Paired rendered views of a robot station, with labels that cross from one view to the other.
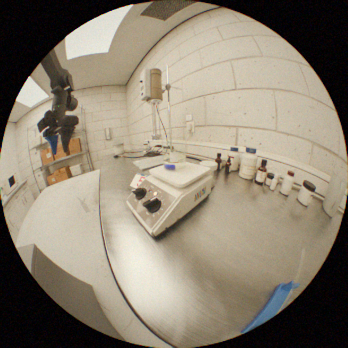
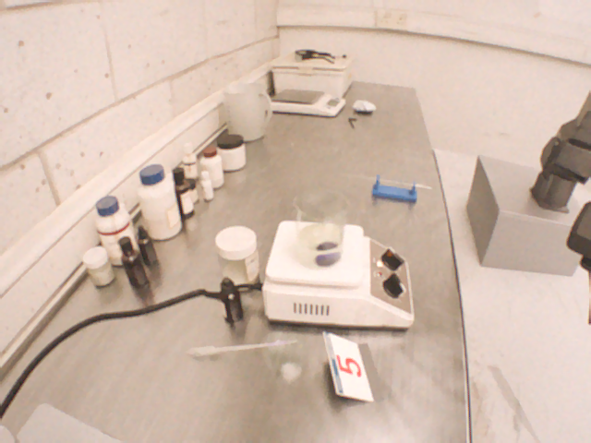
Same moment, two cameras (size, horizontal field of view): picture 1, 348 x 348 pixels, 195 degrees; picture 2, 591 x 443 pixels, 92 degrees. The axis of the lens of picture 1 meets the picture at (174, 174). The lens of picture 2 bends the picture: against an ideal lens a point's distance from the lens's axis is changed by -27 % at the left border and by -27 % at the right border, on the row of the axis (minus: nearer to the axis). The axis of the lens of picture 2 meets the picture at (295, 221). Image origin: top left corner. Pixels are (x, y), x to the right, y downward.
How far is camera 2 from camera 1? 61 cm
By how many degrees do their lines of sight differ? 105
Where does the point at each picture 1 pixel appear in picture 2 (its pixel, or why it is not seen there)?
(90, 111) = not seen: outside the picture
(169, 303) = (427, 236)
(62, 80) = not seen: outside the picture
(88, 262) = (482, 284)
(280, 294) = (381, 189)
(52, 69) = not seen: outside the picture
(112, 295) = (463, 255)
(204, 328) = (424, 217)
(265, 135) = (102, 126)
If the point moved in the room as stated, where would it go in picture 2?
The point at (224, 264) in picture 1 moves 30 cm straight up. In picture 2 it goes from (375, 227) to (388, 65)
